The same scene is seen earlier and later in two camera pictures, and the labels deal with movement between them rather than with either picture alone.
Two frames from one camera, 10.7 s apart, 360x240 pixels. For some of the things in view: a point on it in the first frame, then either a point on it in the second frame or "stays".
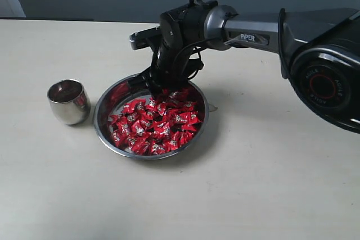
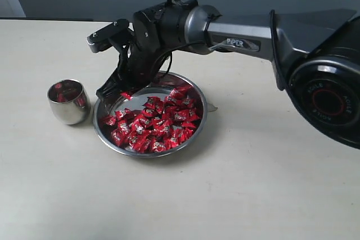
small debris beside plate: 212,108 stays
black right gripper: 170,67 → 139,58
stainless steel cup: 70,100 stays
